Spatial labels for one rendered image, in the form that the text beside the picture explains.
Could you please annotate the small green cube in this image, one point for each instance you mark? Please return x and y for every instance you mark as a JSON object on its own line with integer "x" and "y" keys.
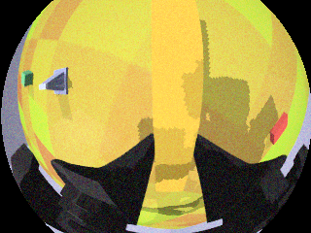
{"x": 26, "y": 78}

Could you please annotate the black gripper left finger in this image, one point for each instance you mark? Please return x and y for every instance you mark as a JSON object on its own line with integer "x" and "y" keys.
{"x": 122, "y": 183}

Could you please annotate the yellow bar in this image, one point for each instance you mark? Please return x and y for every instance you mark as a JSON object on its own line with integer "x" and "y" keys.
{"x": 177, "y": 80}

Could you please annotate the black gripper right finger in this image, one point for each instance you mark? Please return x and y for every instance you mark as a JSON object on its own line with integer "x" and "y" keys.
{"x": 225, "y": 180}

